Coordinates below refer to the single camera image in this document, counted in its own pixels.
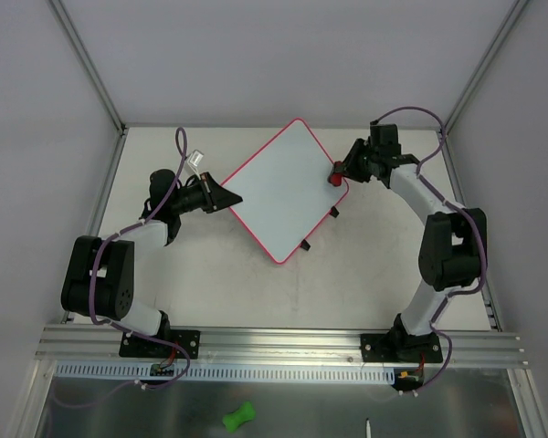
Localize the red whiteboard eraser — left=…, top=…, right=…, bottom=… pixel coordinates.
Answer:
left=328, top=161, right=343, bottom=187

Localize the pink framed whiteboard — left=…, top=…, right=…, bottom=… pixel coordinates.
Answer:
left=221, top=118, right=350, bottom=265

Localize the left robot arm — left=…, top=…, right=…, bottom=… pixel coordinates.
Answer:
left=60, top=169, right=243, bottom=356

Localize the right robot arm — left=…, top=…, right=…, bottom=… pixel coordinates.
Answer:
left=328, top=121, right=487, bottom=363

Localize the black white board stand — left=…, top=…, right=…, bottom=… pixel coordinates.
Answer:
left=300, top=206, right=340, bottom=252

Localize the green eraser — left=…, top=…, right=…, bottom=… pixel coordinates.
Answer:
left=222, top=401, right=256, bottom=433

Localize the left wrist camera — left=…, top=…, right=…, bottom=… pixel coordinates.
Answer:
left=186, top=150, right=205, bottom=176

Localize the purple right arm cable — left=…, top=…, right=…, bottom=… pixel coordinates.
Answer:
left=372, top=106, right=489, bottom=398

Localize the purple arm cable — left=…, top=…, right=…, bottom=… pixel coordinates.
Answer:
left=52, top=126, right=192, bottom=408
left=372, top=106, right=489, bottom=398

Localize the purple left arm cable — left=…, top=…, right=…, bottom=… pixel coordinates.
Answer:
left=52, top=126, right=192, bottom=408

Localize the aluminium front rail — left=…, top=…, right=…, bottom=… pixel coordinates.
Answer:
left=35, top=324, right=530, bottom=369

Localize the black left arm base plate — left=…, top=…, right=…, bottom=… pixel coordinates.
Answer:
left=119, top=328, right=201, bottom=360

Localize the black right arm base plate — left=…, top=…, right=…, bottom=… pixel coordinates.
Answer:
left=360, top=332, right=443, bottom=364

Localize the left aluminium frame post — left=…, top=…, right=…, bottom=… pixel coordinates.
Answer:
left=46, top=0, right=126, bottom=135

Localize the aluminium frame post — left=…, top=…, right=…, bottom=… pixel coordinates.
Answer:
left=444, top=0, right=531, bottom=133
left=46, top=0, right=126, bottom=135

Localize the right aluminium frame post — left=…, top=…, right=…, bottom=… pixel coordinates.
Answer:
left=444, top=0, right=531, bottom=133

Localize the slotted cable duct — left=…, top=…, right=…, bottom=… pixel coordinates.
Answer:
left=54, top=360, right=395, bottom=386

